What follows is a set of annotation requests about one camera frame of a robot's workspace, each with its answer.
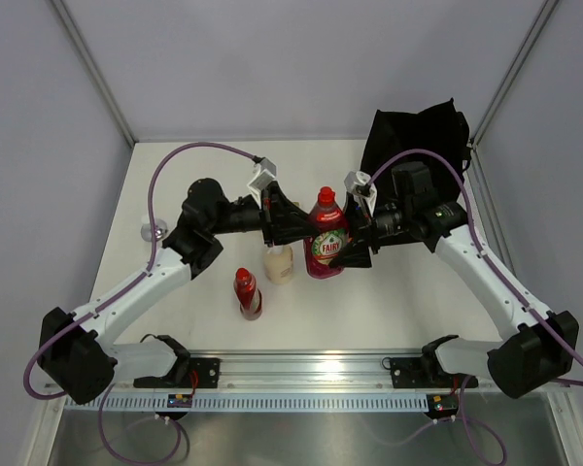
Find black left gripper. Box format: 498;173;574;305
207;181;319;248

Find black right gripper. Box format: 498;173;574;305
325;191;413;270

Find red dish soap bottle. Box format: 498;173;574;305
233;268;262;320
303;186;349;280

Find black canvas bag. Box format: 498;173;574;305
360;98;470;204

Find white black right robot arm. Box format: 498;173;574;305
332;161;579;399

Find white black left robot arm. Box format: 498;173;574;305
37;178;318;405

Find cream lotion pump bottle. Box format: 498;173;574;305
263;245;293;284

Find small clear silver bottle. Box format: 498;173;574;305
140;219;168;243

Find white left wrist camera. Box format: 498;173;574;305
247;157;277;205

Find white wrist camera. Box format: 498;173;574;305
344;171;377;216
247;157;277;205

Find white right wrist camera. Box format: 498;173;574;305
344;171;377;216

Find aluminium mounting rail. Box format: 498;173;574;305
43;349;487;393

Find white slotted cable duct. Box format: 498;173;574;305
65;392;429;413

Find right aluminium frame post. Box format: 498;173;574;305
469;0;562;148

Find aluminium frame post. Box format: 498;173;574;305
469;0;562;148
47;0;138;149

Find left aluminium frame post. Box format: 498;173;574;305
47;0;138;149

